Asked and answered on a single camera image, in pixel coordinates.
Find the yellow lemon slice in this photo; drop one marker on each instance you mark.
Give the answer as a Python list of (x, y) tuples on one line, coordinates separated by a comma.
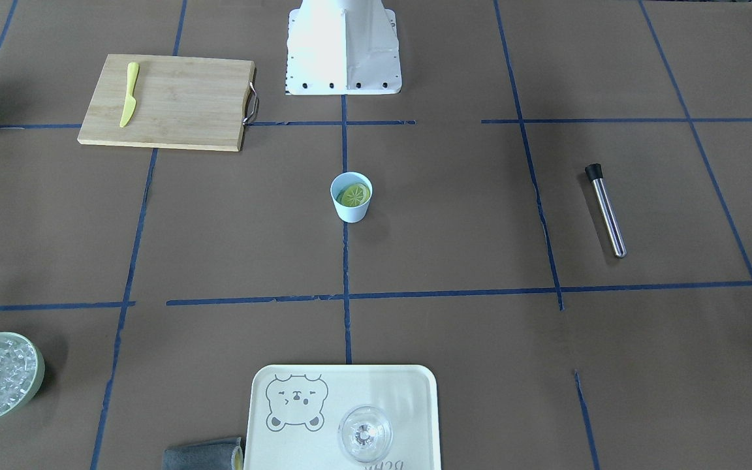
[(356, 194)]

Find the light blue paper cup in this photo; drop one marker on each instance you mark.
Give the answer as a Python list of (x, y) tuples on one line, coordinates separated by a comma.
[(349, 215)]

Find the cream bear serving tray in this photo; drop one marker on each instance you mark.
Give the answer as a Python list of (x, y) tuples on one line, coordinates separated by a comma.
[(295, 411)]

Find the clear wine glass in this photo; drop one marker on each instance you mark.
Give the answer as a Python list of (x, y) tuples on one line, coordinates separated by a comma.
[(365, 435)]

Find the bamboo cutting board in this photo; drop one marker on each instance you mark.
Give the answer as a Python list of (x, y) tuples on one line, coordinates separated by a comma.
[(194, 103)]

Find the steel muddler black tip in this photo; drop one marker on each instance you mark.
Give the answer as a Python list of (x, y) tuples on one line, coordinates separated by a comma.
[(594, 174)]

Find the grey folded cloth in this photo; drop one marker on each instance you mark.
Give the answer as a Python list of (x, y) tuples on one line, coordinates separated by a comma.
[(224, 453)]

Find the yellow plastic knife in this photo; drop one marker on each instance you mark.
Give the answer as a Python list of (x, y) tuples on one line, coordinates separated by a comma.
[(129, 101)]

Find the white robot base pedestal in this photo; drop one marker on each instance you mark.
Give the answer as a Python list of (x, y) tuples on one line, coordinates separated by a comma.
[(343, 48)]

